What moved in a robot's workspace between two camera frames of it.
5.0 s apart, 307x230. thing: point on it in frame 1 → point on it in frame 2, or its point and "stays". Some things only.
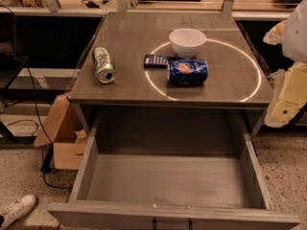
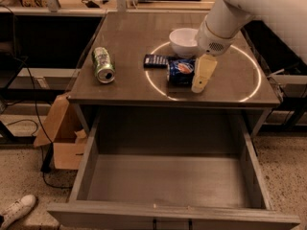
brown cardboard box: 64,130 stays
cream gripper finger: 290,97 → 213,46
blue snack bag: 187,72 stays
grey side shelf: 45,79 stays
